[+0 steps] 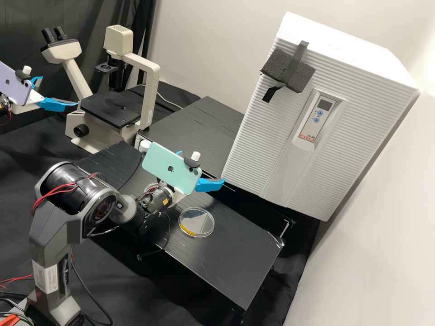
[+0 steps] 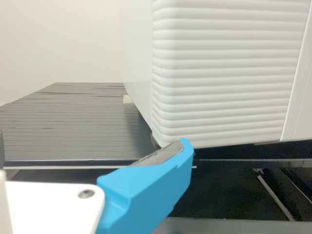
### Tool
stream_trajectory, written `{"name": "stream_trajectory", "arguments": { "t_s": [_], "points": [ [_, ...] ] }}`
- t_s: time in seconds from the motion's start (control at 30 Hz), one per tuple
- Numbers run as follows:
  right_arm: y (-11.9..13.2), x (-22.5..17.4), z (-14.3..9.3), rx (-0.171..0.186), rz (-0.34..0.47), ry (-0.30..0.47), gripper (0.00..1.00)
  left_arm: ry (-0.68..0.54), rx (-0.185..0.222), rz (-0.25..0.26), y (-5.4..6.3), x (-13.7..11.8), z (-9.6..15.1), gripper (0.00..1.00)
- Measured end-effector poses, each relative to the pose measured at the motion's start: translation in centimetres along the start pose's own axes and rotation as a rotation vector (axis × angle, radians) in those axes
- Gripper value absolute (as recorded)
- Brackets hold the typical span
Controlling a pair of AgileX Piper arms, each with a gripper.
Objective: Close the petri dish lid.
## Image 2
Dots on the incubator door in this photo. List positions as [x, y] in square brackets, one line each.
[219, 73]

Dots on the black platform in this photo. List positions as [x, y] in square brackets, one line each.
[73, 122]

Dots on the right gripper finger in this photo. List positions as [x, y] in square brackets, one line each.
[146, 190]

